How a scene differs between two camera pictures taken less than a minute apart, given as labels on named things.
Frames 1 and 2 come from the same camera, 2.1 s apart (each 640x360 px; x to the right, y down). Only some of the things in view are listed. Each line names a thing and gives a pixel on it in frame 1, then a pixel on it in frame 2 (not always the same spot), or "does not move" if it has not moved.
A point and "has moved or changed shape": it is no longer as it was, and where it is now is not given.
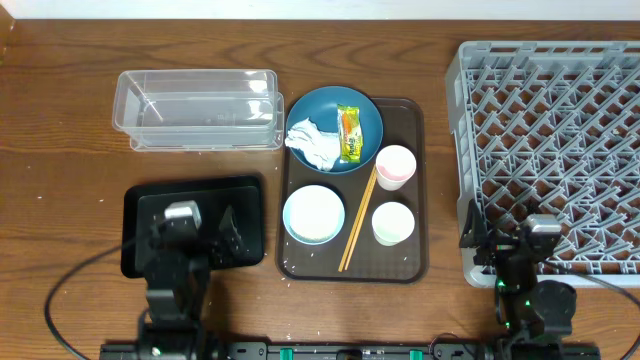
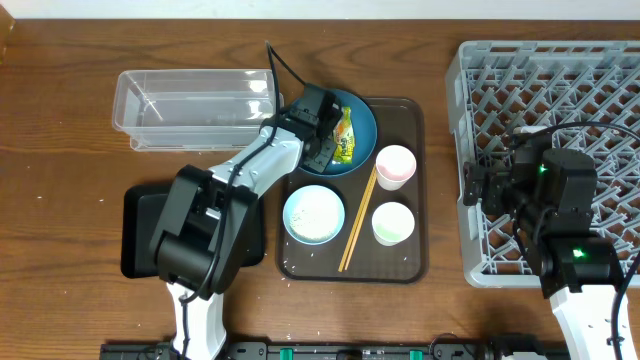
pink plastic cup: (395, 166) does not move
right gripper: (475, 234) to (496, 181)
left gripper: (238, 250) to (324, 161)
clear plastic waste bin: (172, 110) does not move
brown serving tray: (369, 225) does not move
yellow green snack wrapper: (349, 134) has moved or changed shape
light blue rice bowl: (313, 214) does not move
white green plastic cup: (393, 222) does not move
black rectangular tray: (144, 205) does not move
